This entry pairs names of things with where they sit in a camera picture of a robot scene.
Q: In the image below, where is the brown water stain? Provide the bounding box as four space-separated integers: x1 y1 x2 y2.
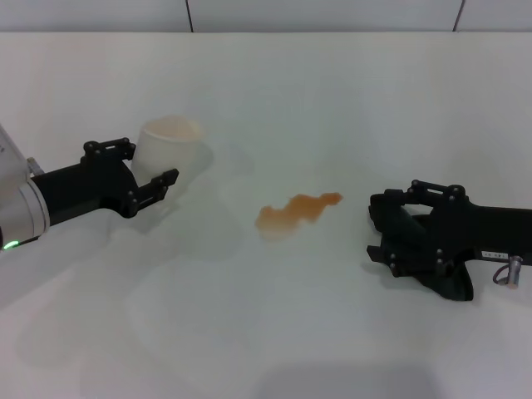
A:
254 191 345 242

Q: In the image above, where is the dark blue rag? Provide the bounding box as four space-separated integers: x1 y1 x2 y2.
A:
367 193 475 303

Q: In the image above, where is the right arm connector with cable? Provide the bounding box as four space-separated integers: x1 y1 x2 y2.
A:
492 255 525 290

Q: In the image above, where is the white plastic cup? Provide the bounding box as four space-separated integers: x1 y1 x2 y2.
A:
131 115 207 186

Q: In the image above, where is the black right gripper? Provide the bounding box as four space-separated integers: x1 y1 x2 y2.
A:
365 178 532 279

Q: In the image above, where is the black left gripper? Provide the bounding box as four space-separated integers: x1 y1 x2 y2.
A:
31 135 180 228

